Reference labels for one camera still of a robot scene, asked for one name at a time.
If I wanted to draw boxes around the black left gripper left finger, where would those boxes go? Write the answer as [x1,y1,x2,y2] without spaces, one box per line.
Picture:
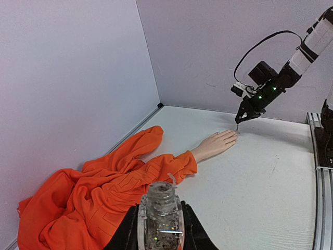
[103,204,139,250]

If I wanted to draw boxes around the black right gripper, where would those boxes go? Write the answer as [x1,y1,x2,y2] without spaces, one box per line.
[235,61,289,124]

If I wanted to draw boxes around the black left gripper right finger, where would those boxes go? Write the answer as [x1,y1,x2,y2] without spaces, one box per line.
[181,201,218,250]

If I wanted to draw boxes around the clear nail polish bottle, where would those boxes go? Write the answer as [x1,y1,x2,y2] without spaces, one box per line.
[137,173,185,249]

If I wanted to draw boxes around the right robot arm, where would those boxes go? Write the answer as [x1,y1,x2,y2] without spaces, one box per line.
[231,7,332,124]

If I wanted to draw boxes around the mannequin hand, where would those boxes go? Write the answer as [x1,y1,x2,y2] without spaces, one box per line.
[191,130,238,163]

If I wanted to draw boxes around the orange sweatshirt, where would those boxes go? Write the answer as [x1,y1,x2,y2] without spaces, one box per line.
[17,126,197,249]

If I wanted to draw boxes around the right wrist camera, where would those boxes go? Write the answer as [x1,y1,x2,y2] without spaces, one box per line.
[231,81,254,98]

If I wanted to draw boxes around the black right camera cable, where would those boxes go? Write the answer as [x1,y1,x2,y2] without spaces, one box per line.
[233,30,304,86]

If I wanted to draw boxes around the aluminium front rail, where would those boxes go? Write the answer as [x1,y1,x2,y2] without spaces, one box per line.
[306,112,332,249]

